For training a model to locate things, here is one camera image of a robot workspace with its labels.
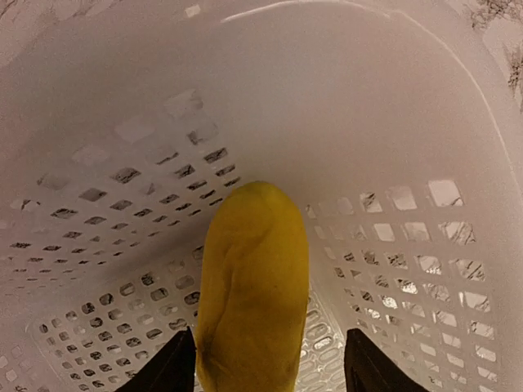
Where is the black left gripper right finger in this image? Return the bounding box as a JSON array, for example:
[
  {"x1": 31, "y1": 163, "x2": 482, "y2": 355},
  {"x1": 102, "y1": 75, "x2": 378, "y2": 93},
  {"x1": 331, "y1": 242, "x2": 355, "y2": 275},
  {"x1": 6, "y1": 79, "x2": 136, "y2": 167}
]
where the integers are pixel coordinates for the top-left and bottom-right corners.
[{"x1": 344, "y1": 328, "x2": 423, "y2": 392}]

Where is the white plastic perforated basket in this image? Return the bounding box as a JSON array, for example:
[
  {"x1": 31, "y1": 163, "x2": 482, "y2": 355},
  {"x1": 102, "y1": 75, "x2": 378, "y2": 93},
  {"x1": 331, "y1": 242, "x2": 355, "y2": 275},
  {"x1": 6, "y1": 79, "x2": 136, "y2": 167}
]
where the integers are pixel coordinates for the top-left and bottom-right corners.
[{"x1": 1, "y1": 1, "x2": 522, "y2": 391}]

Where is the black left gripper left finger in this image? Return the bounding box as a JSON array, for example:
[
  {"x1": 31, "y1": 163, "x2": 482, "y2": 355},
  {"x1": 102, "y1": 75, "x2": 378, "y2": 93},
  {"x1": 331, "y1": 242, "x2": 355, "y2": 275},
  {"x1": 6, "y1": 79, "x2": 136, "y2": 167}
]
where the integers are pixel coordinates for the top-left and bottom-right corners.
[{"x1": 116, "y1": 327, "x2": 196, "y2": 392}]

